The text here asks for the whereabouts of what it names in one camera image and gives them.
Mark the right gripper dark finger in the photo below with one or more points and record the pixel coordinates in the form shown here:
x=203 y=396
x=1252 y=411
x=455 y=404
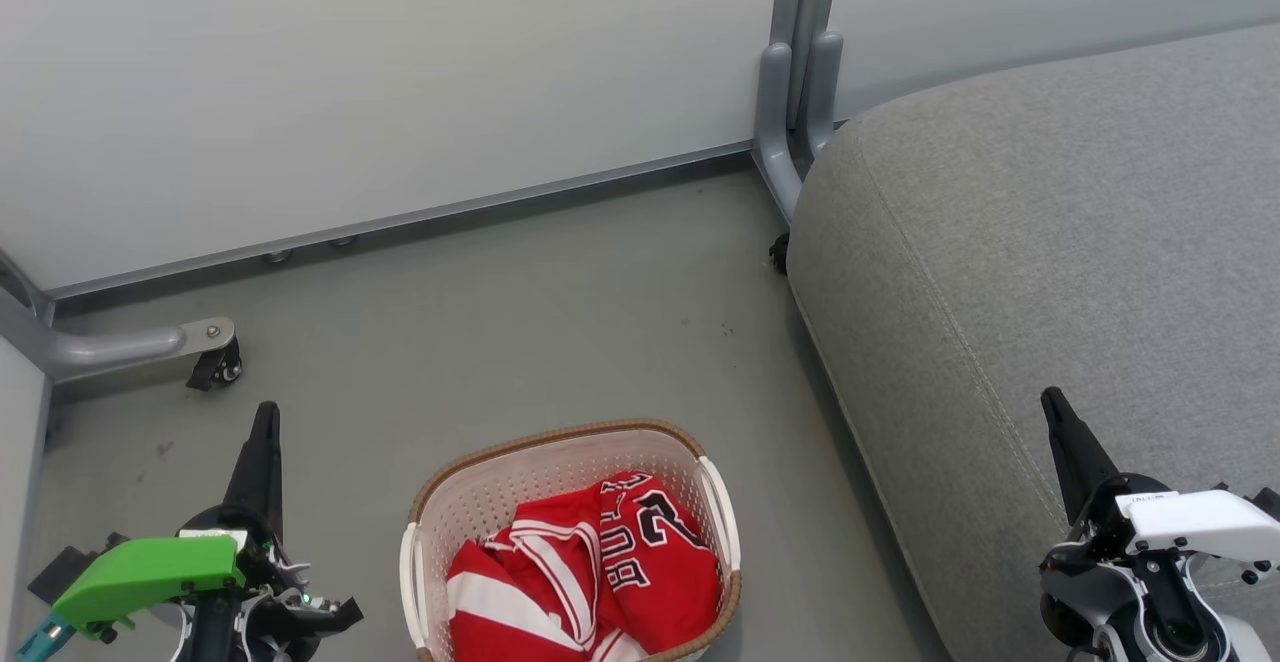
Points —
x=1078 y=462

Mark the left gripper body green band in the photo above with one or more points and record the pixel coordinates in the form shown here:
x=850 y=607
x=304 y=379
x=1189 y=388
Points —
x=150 y=572

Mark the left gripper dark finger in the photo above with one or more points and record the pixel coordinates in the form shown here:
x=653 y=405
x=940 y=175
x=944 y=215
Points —
x=262 y=472

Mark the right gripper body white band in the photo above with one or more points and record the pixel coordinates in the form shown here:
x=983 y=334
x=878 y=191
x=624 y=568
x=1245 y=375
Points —
x=1200 y=522

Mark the red shorts white trim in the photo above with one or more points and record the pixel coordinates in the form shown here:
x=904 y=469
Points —
x=500 y=602

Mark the red basketball jersey number 23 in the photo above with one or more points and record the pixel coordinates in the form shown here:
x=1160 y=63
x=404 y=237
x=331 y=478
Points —
x=665 y=562

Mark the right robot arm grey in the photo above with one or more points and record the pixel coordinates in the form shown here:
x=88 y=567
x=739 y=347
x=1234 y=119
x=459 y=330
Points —
x=1120 y=602

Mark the grey fabric sofa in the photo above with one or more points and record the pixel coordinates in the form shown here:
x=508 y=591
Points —
x=1050 y=242

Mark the black caster wheel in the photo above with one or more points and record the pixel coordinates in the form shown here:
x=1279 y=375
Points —
x=222 y=370
x=779 y=252

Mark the grey metal partition leg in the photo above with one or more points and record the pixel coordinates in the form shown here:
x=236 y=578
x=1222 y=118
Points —
x=110 y=347

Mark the white laundry basket brown rim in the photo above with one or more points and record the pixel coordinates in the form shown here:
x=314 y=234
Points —
x=480 y=497

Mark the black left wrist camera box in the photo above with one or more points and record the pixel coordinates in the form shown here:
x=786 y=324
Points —
x=60 y=570

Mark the grey partition base rail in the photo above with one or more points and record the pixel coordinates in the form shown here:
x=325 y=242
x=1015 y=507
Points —
x=400 y=220

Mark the grey metal partition post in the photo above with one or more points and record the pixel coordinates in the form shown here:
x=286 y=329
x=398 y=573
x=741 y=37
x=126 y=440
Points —
x=790 y=92

